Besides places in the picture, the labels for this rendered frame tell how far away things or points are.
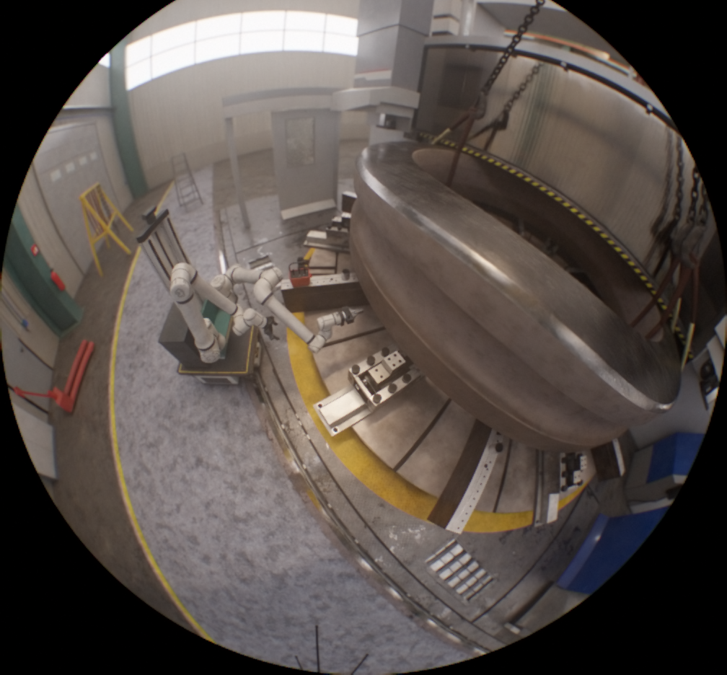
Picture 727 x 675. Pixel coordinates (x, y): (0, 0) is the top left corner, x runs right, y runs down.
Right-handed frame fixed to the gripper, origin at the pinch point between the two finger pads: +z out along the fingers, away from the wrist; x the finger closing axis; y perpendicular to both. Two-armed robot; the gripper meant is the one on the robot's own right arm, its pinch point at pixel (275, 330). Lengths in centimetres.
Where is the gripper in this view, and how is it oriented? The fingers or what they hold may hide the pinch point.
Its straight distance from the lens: 179.6
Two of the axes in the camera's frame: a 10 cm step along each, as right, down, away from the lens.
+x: 2.9, 8.3, -4.8
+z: 2.8, 4.1, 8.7
